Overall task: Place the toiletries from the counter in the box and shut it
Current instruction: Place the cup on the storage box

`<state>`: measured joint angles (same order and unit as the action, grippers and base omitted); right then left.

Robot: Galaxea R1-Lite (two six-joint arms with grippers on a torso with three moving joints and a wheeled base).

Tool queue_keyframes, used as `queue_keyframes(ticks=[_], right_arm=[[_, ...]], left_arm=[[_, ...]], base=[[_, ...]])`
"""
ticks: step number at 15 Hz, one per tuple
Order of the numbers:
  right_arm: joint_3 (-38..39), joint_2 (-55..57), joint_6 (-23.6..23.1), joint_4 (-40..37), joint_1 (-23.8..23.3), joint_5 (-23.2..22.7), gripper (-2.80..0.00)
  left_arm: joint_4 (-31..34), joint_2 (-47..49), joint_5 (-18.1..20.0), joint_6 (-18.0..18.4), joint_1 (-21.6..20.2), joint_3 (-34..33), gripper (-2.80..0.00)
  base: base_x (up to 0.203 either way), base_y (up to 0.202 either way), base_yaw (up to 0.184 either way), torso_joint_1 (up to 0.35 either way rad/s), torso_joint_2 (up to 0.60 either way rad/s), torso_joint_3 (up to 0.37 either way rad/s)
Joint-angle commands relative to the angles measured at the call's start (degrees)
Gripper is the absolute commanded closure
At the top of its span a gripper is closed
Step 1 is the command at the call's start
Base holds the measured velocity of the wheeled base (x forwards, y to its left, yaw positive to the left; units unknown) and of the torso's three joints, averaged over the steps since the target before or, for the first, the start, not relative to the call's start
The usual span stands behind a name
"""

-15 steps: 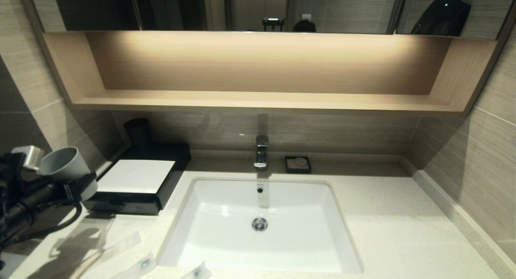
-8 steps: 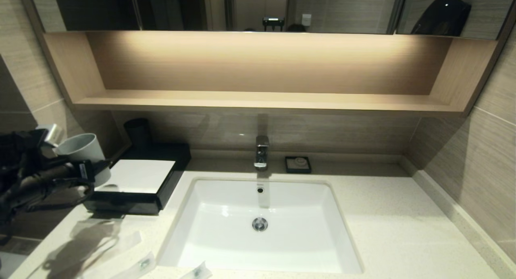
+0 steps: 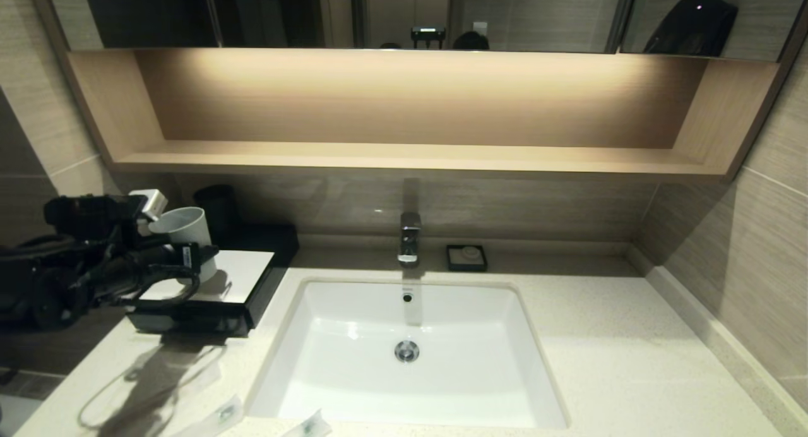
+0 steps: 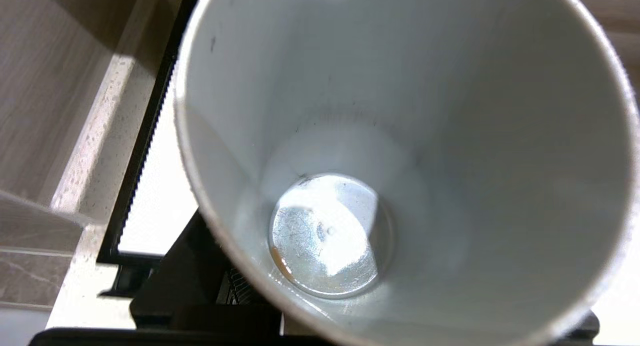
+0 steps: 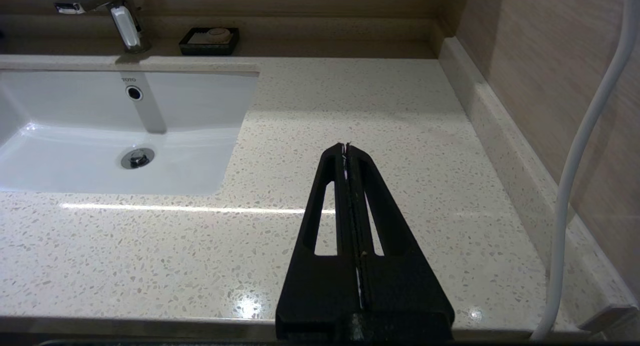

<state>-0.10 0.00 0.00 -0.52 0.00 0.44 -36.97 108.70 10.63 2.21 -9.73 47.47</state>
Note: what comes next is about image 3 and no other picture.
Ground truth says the grey plastic cup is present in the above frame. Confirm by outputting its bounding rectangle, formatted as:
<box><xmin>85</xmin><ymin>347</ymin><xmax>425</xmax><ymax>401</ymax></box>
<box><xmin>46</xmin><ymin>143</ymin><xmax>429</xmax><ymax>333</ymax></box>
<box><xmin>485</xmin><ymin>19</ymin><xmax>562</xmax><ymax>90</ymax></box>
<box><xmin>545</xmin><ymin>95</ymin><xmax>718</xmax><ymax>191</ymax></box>
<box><xmin>148</xmin><ymin>206</ymin><xmax>219</xmax><ymax>284</ymax></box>

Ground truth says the black amenity box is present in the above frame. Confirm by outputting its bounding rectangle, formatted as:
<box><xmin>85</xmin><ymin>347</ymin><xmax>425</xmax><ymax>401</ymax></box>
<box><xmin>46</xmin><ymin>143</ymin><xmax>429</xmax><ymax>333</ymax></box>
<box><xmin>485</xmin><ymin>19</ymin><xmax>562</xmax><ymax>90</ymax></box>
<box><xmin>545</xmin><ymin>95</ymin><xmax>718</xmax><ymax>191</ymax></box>
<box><xmin>126</xmin><ymin>225</ymin><xmax>301</xmax><ymax>338</ymax></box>

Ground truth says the black cylindrical cup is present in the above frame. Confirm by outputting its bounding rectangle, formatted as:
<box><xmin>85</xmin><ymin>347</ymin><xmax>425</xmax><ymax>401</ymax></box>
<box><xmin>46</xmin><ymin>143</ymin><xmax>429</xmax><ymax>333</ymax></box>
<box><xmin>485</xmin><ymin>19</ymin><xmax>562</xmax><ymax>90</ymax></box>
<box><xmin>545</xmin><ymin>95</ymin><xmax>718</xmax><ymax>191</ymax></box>
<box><xmin>194</xmin><ymin>184</ymin><xmax>241</xmax><ymax>232</ymax></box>

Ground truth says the small clear toiletry packet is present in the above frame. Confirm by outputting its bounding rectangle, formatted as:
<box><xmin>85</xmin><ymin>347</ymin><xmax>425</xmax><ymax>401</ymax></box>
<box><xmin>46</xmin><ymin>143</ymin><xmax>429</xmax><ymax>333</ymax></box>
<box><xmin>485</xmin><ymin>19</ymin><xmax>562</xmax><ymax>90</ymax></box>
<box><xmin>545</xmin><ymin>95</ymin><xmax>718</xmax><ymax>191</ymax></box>
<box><xmin>281</xmin><ymin>409</ymin><xmax>333</xmax><ymax>437</ymax></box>
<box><xmin>172</xmin><ymin>394</ymin><xmax>246</xmax><ymax>437</ymax></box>

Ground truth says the chrome faucet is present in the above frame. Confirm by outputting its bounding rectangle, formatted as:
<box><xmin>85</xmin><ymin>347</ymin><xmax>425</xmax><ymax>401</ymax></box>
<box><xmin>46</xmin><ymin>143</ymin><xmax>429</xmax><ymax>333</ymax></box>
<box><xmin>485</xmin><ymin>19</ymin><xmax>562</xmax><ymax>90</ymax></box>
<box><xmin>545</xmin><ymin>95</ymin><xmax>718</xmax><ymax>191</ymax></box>
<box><xmin>397</xmin><ymin>212</ymin><xmax>423</xmax><ymax>266</ymax></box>

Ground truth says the white sink basin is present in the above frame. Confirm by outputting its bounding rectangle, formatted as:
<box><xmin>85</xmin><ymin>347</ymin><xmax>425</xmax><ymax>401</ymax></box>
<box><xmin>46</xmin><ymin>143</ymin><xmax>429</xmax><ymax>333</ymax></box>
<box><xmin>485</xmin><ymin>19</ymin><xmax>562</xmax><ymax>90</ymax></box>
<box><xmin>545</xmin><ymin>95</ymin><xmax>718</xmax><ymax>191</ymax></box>
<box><xmin>246</xmin><ymin>278</ymin><xmax>569</xmax><ymax>430</ymax></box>

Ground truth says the black soap dish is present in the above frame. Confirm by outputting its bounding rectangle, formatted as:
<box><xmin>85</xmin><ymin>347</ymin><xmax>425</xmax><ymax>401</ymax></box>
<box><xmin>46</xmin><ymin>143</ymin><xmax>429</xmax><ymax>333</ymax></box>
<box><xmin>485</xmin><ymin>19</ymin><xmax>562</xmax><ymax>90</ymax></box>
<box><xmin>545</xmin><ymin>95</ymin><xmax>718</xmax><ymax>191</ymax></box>
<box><xmin>446</xmin><ymin>245</ymin><xmax>488</xmax><ymax>273</ymax></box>

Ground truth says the mirror cabinet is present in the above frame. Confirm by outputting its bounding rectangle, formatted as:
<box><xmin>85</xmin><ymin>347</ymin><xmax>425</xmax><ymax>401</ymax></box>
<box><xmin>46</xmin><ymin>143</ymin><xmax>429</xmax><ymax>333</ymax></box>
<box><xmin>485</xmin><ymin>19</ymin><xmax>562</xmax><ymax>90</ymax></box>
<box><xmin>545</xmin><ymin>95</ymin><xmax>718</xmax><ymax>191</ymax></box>
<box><xmin>32</xmin><ymin>0</ymin><xmax>808</xmax><ymax>63</ymax></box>

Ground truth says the glossy black dome object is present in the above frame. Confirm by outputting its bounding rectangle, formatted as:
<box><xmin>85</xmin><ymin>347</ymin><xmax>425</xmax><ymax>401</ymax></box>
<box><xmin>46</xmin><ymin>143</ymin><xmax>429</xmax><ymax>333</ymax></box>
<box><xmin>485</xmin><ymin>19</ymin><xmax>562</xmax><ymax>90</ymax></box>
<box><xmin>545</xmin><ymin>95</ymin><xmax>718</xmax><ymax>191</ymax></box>
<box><xmin>643</xmin><ymin>0</ymin><xmax>738</xmax><ymax>57</ymax></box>

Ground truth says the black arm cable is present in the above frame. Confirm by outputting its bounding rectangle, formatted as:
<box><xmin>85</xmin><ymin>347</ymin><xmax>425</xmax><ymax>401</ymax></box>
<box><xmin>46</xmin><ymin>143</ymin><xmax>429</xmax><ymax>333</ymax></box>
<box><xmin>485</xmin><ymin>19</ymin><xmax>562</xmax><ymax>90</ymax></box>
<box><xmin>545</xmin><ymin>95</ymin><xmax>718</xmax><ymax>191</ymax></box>
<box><xmin>0</xmin><ymin>232</ymin><xmax>201</xmax><ymax>306</ymax></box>

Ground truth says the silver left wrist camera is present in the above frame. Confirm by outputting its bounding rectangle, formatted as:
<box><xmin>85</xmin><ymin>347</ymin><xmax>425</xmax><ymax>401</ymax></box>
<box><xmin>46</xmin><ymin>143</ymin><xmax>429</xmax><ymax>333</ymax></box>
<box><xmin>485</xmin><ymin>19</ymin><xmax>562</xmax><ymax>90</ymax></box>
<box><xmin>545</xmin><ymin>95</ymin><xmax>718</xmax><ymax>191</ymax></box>
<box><xmin>129</xmin><ymin>189</ymin><xmax>169</xmax><ymax>222</ymax></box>

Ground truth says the light wooden wall shelf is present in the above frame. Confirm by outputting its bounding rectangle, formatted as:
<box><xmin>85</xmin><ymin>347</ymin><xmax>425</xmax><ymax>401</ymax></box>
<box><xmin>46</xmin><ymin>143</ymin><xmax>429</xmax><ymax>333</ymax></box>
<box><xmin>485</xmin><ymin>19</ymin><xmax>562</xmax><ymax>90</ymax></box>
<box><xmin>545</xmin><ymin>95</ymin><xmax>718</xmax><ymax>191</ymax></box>
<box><xmin>68</xmin><ymin>49</ymin><xmax>778</xmax><ymax>184</ymax></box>

